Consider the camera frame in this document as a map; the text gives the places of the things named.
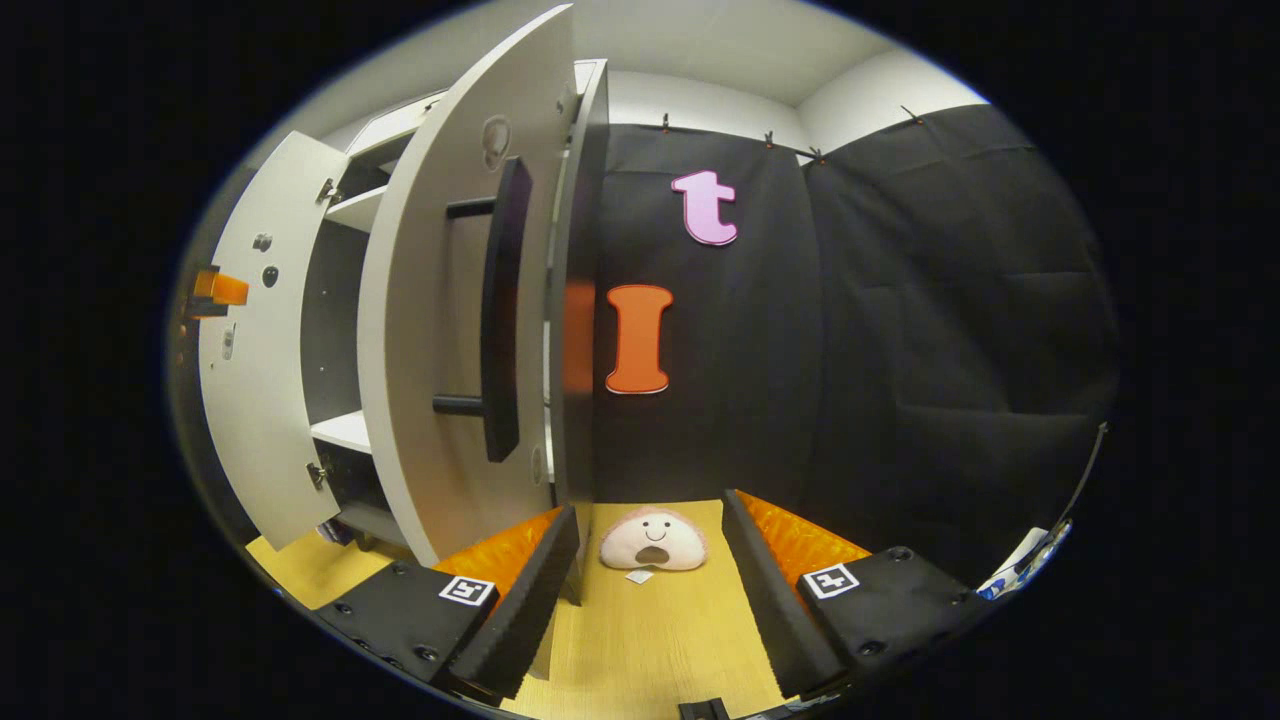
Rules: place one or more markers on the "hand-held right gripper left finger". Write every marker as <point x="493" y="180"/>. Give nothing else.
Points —
<point x="520" y="620"/>

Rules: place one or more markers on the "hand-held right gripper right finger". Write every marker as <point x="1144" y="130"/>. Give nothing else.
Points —
<point x="765" y="610"/>

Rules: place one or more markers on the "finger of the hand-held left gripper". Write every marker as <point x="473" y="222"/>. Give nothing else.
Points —
<point x="225" y="290"/>

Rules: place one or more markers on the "small black box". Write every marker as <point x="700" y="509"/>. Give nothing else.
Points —
<point x="703" y="710"/>

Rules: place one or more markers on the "pink plush toy with face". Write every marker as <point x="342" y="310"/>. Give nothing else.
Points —
<point x="650" y="550"/>

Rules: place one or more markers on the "white cabinet door with hinges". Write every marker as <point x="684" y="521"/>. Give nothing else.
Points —
<point x="260" y="420"/>

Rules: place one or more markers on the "white and grey cabinet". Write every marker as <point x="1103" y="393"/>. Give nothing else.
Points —
<point x="340" y="430"/>

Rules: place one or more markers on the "black backdrop cloth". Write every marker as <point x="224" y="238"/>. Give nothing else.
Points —
<point x="900" y="350"/>

